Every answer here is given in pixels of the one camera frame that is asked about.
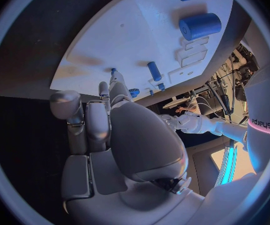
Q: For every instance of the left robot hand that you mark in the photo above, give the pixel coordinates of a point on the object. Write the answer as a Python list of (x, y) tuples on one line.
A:
[(171, 121)]

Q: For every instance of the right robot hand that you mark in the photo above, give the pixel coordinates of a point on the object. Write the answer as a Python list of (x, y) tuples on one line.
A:
[(144, 140)]

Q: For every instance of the small blue peg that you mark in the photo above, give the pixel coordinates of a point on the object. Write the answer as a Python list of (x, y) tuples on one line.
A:
[(113, 70)]

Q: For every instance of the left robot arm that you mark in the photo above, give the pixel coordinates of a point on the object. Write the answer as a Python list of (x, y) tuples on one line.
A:
[(207, 125)]

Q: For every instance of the white task board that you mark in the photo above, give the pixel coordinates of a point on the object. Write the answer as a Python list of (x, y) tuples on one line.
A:
[(130, 41)]

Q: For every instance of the person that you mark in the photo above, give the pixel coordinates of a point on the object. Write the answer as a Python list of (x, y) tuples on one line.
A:
[(187, 108)]

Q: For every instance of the small blue plug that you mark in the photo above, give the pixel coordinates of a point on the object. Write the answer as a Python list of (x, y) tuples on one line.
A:
[(161, 87), (151, 92)]

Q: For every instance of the workshop rack with equipment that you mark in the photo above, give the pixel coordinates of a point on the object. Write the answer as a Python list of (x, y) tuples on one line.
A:
[(237, 75)]

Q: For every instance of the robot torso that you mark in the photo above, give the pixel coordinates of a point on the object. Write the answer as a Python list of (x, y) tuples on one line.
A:
[(261, 105)]

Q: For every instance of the thick blue cylinder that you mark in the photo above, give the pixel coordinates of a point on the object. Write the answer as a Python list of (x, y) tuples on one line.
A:
[(200, 26)]

